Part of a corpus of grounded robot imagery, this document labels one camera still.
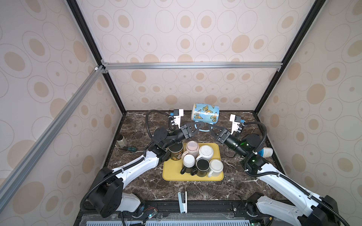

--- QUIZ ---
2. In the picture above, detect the blue butterfly mug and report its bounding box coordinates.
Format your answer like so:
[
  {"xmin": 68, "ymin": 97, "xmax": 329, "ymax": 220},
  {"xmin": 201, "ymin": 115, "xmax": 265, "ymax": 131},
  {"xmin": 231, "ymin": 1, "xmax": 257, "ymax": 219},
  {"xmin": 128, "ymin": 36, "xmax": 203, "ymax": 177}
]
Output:
[{"xmin": 191, "ymin": 103, "xmax": 220, "ymax": 125}]

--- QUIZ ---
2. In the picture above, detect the black mug red inside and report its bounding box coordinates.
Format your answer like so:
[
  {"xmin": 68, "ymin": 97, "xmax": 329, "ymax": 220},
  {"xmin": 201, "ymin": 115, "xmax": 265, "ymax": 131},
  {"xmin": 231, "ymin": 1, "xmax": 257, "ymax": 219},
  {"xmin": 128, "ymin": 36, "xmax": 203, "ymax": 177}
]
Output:
[{"xmin": 190, "ymin": 158, "xmax": 210, "ymax": 177}]

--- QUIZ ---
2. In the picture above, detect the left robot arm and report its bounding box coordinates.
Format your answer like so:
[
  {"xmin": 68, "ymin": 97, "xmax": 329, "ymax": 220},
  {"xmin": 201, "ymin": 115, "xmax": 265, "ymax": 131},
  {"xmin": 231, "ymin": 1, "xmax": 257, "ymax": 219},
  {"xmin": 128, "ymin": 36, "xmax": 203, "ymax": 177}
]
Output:
[{"xmin": 80, "ymin": 110, "xmax": 205, "ymax": 218}]

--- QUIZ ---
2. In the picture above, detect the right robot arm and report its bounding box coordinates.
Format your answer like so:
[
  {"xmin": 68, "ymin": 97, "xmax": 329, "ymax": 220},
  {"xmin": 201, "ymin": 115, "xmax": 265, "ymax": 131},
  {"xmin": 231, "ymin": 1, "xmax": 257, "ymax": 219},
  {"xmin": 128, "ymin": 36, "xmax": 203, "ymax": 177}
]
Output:
[{"xmin": 207, "ymin": 122, "xmax": 349, "ymax": 226}]

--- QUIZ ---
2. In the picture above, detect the pink mug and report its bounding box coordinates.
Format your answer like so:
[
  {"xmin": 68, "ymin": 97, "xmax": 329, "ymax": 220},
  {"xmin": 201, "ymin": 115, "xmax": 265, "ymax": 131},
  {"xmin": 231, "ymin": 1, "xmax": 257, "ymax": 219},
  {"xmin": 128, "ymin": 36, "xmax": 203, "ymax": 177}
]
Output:
[{"xmin": 182, "ymin": 141, "xmax": 199, "ymax": 160}]

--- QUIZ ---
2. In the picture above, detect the white ribbed mug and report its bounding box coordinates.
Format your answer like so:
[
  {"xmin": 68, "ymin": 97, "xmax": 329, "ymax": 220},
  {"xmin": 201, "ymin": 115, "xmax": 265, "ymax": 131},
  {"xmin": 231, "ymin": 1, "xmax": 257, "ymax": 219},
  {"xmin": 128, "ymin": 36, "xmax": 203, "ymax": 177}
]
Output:
[{"xmin": 196, "ymin": 145, "xmax": 214, "ymax": 161}]

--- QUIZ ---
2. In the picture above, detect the white cream mug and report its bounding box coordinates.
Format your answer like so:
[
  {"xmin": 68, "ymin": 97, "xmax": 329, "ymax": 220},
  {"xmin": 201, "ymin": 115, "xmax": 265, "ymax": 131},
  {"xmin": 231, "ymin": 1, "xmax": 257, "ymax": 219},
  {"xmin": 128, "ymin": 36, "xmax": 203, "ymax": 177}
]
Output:
[{"xmin": 207, "ymin": 159, "xmax": 223, "ymax": 178}]

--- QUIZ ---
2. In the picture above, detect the white bottom dark mug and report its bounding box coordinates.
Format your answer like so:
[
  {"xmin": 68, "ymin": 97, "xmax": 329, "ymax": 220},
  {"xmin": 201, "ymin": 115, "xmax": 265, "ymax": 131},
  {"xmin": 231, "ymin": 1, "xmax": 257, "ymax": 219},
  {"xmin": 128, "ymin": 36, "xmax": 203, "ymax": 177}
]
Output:
[{"xmin": 180, "ymin": 154, "xmax": 195, "ymax": 175}]

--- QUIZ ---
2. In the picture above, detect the yellow plastic tray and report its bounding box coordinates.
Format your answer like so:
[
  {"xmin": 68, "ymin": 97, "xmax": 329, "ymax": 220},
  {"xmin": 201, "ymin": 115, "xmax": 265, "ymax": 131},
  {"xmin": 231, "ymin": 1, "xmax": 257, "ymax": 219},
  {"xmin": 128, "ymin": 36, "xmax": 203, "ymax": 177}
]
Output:
[{"xmin": 163, "ymin": 143, "xmax": 224, "ymax": 181}]

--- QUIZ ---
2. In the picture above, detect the white cup blue lid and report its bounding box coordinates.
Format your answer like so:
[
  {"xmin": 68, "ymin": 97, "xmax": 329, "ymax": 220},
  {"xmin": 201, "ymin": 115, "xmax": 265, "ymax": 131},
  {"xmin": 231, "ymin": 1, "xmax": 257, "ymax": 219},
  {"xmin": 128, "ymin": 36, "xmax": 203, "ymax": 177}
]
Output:
[{"xmin": 258, "ymin": 147, "xmax": 274, "ymax": 158}]

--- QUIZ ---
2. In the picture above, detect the small green tool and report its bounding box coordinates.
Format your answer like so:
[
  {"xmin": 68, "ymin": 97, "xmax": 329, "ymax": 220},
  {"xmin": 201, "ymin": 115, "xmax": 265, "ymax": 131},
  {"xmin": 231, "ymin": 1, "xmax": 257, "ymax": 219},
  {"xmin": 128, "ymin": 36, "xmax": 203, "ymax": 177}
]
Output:
[{"xmin": 123, "ymin": 147, "xmax": 138, "ymax": 153}]

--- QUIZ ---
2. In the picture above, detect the small bottle black cap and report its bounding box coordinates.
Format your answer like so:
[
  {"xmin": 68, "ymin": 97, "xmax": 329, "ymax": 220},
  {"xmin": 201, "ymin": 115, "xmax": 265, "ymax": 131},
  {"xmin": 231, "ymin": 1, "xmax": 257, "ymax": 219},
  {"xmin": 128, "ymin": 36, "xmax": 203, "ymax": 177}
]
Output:
[{"xmin": 117, "ymin": 134, "xmax": 127, "ymax": 148}]

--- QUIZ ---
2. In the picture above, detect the horizontal aluminium bar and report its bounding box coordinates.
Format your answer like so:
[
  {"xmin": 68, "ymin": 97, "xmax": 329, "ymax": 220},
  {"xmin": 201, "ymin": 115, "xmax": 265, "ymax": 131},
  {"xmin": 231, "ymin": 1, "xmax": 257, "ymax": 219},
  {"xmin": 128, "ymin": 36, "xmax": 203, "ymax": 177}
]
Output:
[{"xmin": 96, "ymin": 61, "xmax": 283, "ymax": 72}]

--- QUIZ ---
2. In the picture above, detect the diagonal aluminium bar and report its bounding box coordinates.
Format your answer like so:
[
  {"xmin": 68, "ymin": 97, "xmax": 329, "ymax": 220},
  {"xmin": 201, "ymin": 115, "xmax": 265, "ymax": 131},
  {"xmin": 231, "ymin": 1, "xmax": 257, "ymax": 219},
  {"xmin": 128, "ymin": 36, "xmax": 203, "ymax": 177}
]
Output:
[{"xmin": 1, "ymin": 65, "xmax": 105, "ymax": 211}]

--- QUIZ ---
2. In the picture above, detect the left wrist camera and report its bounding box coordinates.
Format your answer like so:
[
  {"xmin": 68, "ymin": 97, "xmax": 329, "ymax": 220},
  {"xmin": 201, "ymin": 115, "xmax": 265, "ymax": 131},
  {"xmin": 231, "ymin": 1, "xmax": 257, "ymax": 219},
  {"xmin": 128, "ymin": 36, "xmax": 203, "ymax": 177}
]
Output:
[{"xmin": 170, "ymin": 109, "xmax": 184, "ymax": 129}]

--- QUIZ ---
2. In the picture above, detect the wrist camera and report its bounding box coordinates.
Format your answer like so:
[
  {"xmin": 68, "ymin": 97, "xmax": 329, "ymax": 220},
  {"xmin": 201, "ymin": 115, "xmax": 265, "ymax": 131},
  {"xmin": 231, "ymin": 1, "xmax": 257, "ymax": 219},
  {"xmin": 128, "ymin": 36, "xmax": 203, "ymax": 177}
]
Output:
[
  {"xmin": 170, "ymin": 109, "xmax": 184, "ymax": 129},
  {"xmin": 230, "ymin": 114, "xmax": 245, "ymax": 134}
]

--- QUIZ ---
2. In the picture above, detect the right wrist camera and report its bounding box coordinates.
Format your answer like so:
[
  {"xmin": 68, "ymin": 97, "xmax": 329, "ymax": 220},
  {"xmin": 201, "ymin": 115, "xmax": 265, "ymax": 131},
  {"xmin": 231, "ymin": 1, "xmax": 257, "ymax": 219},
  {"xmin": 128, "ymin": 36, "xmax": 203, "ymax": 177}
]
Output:
[{"xmin": 230, "ymin": 114, "xmax": 245, "ymax": 134}]

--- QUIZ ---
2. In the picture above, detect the white clip on rail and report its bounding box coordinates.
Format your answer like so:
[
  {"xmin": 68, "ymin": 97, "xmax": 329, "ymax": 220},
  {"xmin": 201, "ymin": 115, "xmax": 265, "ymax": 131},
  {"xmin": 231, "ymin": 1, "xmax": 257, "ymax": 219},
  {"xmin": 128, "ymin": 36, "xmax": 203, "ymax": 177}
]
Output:
[{"xmin": 178, "ymin": 191, "xmax": 188, "ymax": 213}]

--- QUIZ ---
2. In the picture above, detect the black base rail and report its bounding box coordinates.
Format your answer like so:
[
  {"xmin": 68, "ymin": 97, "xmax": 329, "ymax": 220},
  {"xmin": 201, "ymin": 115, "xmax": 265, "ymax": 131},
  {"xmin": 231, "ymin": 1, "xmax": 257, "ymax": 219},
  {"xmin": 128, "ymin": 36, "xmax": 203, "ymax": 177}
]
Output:
[{"xmin": 73, "ymin": 199, "xmax": 312, "ymax": 226}]

